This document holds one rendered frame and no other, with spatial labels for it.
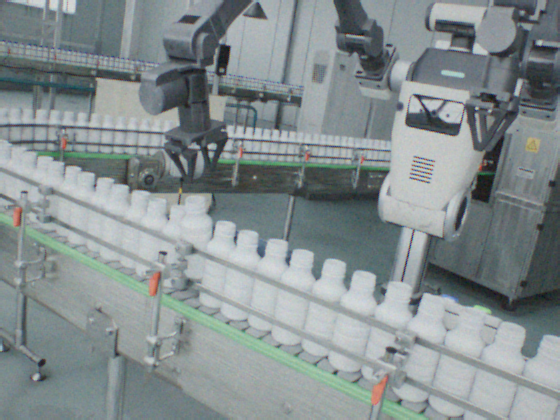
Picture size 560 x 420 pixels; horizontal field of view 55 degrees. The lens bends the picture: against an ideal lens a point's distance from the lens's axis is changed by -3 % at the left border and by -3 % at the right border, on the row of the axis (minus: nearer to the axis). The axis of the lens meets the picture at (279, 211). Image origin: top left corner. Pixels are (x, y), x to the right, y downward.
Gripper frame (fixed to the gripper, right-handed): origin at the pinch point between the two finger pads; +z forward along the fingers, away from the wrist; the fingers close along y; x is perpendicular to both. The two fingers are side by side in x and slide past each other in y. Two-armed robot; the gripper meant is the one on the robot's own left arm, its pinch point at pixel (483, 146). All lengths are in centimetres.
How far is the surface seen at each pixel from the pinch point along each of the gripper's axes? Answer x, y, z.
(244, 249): 32.5, -17.9, 25.8
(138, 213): 61, -17, 27
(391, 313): 3.3, -17.6, 27.1
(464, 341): -8.5, -17.5, 27.0
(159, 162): 155, 80, 41
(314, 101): 337, 517, 19
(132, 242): 61, -18, 34
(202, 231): 42, -18, 25
